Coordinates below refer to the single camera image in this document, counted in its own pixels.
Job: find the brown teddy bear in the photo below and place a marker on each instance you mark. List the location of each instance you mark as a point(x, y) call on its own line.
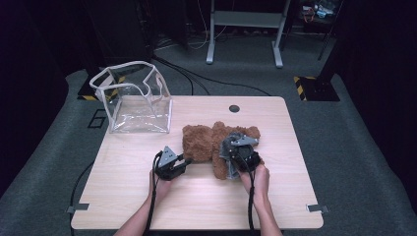
point(200, 144)

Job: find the grey tape strip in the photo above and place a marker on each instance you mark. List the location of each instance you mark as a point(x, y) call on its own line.
point(317, 208)
point(78, 207)

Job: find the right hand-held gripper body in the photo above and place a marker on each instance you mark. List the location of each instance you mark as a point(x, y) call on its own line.
point(244, 155)

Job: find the person's left hand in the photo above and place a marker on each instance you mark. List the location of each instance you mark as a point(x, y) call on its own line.
point(160, 188)

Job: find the black stand with striped base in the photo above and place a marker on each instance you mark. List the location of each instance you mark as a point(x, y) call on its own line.
point(316, 89)
point(87, 91)

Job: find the cluttered dark shelf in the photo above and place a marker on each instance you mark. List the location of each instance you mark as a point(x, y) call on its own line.
point(316, 13)

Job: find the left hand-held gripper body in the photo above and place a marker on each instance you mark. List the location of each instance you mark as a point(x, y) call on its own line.
point(167, 167)

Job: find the clear plastic bag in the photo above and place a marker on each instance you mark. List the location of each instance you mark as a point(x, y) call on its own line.
point(131, 105)

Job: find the white metal stand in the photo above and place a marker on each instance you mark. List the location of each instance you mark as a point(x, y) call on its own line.
point(246, 19)

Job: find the person's right hand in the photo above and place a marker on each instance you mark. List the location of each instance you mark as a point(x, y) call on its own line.
point(260, 183)

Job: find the grey towel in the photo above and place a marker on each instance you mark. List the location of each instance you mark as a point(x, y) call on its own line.
point(226, 154)

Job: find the black cabinet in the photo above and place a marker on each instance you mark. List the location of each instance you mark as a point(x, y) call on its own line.
point(121, 29)

